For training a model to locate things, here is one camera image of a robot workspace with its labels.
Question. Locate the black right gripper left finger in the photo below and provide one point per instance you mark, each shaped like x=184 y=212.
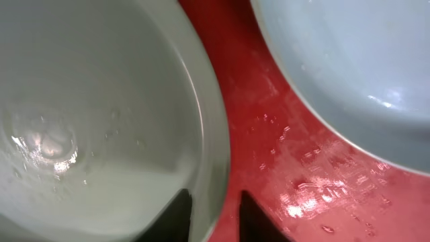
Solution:
x=173 y=224

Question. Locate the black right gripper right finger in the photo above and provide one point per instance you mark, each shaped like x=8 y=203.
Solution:
x=255 y=225

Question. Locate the pale green plate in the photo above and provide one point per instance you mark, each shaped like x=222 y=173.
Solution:
x=108 y=110

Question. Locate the red plastic tray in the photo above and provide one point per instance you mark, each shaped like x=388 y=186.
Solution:
x=310 y=183

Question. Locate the light blue plate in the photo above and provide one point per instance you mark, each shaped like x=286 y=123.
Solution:
x=361 y=67

